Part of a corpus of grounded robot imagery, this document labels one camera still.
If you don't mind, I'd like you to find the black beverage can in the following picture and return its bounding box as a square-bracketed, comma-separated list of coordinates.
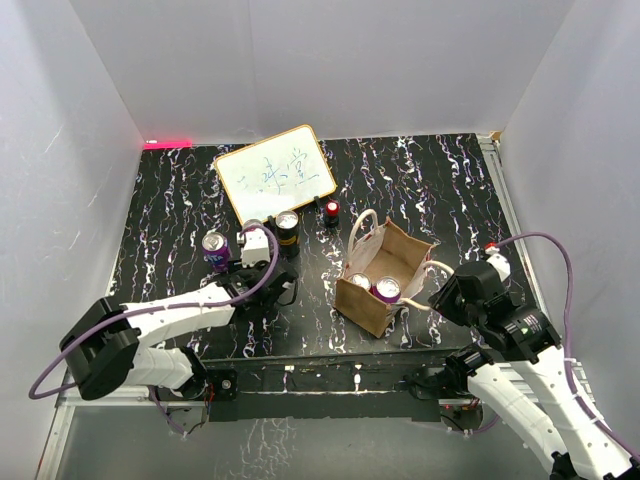
[275, 210, 300, 258]

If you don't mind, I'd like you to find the red cola can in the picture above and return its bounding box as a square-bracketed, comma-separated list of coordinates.
[348, 272, 372, 291]
[242, 219, 263, 231]

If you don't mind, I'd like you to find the purple soda can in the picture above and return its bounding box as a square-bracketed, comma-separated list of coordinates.
[201, 230, 231, 273]
[372, 276, 401, 304]

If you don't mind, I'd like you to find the watermelon print canvas bag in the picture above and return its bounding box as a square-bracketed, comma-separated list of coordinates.
[334, 209, 453, 338]

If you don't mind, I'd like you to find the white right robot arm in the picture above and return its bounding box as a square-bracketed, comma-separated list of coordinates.
[429, 255, 639, 479]

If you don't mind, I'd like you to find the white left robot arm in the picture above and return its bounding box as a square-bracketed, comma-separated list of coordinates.
[60, 261, 298, 401]

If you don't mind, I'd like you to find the red capped black bottle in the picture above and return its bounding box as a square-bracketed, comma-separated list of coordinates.
[324, 200, 340, 228]

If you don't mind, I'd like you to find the pink tape strip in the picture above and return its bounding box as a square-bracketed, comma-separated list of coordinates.
[143, 140, 193, 150]

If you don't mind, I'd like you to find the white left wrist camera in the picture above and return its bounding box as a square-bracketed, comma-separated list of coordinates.
[236, 229, 271, 268]

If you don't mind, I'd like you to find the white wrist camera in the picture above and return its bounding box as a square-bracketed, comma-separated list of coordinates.
[236, 229, 271, 268]
[484, 243, 511, 282]

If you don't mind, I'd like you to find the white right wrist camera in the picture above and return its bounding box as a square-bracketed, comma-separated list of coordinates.
[484, 243, 511, 282]

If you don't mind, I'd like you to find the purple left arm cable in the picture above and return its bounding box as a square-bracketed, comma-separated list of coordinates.
[27, 222, 281, 441]

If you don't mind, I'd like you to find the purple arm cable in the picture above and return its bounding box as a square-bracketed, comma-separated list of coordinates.
[27, 222, 281, 441]
[439, 231, 640, 466]

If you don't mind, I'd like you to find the small whiteboard with orange frame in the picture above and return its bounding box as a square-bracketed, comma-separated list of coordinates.
[214, 125, 337, 223]

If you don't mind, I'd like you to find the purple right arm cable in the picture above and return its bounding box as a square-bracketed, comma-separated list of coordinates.
[439, 231, 640, 466]

